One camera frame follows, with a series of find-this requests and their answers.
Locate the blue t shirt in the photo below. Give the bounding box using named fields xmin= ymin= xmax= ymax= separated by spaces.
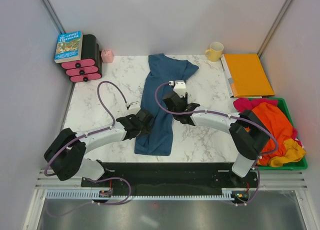
xmin=134 ymin=53 xmax=200 ymax=157

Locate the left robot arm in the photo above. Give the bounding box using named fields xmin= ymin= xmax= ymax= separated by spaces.
xmin=44 ymin=109 xmax=154 ymax=186

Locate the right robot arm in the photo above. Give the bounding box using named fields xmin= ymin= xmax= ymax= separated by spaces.
xmin=162 ymin=91 xmax=278 ymax=187

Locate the white board under folder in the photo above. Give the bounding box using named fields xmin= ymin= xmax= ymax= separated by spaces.
xmin=220 ymin=54 xmax=235 ymax=97

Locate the yellow mug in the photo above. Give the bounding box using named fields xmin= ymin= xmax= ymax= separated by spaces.
xmin=204 ymin=42 xmax=224 ymax=62

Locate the magenta t shirt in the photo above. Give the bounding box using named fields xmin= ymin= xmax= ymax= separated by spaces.
xmin=233 ymin=98 xmax=303 ymax=146

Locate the black pink organizer rack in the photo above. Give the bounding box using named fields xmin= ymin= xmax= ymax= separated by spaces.
xmin=61 ymin=34 xmax=102 ymax=83

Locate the small pink box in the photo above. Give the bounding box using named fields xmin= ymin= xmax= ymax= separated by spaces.
xmin=100 ymin=50 xmax=114 ymax=63

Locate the orange folder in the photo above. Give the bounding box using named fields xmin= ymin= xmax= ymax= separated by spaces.
xmin=224 ymin=54 xmax=275 ymax=98

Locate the blue treehouse book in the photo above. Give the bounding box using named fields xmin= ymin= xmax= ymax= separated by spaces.
xmin=54 ymin=31 xmax=83 ymax=64

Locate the orange t shirt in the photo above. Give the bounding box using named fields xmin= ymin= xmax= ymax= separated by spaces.
xmin=252 ymin=102 xmax=293 ymax=167

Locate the yellow t shirt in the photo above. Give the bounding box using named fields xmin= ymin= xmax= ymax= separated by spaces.
xmin=257 ymin=138 xmax=306 ymax=167

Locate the green plastic bin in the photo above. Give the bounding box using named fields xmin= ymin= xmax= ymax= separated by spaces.
xmin=233 ymin=98 xmax=308 ymax=170

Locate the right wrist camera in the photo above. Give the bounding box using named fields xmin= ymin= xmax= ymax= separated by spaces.
xmin=169 ymin=80 xmax=187 ymax=98

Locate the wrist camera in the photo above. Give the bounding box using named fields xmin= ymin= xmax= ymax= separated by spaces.
xmin=126 ymin=101 xmax=141 ymax=115
xmin=169 ymin=80 xmax=187 ymax=98

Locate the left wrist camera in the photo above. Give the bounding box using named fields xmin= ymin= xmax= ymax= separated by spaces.
xmin=126 ymin=101 xmax=141 ymax=115

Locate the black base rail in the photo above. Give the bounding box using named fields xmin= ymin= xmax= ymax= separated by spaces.
xmin=81 ymin=162 xmax=258 ymax=195

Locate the white slotted cable duct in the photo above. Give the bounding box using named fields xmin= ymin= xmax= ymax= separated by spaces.
xmin=45 ymin=188 xmax=235 ymax=201

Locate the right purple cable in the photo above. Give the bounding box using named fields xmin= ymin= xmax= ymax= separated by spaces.
xmin=154 ymin=81 xmax=279 ymax=207

